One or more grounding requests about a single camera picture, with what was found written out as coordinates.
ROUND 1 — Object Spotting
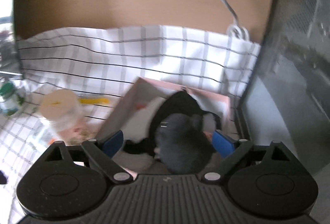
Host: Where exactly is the yellow rimmed round pad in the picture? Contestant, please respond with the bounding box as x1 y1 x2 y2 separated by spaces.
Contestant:
78 97 110 106

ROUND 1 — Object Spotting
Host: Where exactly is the black plush toy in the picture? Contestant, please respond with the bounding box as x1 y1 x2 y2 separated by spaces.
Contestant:
155 114 215 174

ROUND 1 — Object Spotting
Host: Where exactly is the black cap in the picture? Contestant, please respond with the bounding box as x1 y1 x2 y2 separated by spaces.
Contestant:
123 90 223 155

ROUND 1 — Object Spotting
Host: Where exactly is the pink cardboard box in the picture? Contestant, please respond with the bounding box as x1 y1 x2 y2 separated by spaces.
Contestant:
96 77 232 178

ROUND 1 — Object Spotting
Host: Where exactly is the clear jar floral label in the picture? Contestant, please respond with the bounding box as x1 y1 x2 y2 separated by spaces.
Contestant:
38 89 88 145

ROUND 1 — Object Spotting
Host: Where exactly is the grey metal cabinet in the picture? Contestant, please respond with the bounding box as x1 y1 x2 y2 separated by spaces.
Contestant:
237 0 329 174

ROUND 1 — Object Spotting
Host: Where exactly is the white checkered tablecloth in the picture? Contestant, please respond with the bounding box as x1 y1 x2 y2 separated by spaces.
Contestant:
1 25 261 223

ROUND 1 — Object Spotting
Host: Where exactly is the green lid jar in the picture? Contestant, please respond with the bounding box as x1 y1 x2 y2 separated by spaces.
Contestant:
0 81 25 116

